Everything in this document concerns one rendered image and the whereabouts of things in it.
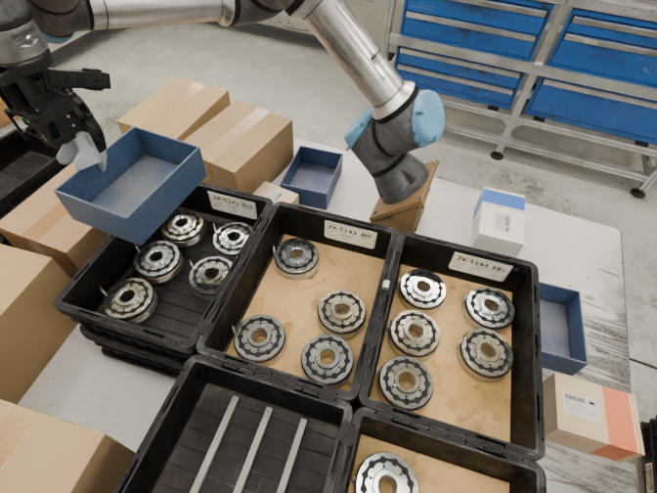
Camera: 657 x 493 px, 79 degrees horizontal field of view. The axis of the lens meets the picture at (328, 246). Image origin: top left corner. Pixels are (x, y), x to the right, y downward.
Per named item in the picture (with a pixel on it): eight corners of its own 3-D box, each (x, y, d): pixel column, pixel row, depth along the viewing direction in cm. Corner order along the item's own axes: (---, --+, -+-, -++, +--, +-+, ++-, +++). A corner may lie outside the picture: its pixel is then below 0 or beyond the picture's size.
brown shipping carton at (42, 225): (106, 194, 126) (83, 153, 113) (164, 213, 121) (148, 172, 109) (29, 264, 108) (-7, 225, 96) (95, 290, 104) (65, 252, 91)
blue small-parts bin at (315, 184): (300, 161, 139) (300, 145, 133) (341, 170, 136) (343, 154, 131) (281, 200, 126) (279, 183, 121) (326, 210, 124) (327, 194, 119)
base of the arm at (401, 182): (391, 178, 121) (372, 154, 117) (434, 159, 111) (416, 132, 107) (376, 210, 112) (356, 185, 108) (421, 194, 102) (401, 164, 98)
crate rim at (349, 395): (276, 206, 96) (276, 199, 94) (398, 236, 91) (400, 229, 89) (195, 356, 72) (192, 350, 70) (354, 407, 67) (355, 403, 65)
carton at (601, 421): (541, 437, 84) (557, 428, 79) (539, 383, 92) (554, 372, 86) (621, 463, 82) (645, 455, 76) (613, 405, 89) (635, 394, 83)
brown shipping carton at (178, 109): (185, 115, 154) (174, 76, 141) (235, 129, 149) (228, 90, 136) (134, 161, 136) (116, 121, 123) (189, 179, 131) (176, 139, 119)
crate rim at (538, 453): (398, 236, 91) (400, 229, 89) (533, 269, 87) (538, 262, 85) (354, 408, 67) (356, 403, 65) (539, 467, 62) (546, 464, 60)
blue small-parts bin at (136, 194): (146, 154, 82) (134, 125, 77) (207, 175, 79) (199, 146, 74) (71, 219, 71) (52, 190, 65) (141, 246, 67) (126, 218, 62)
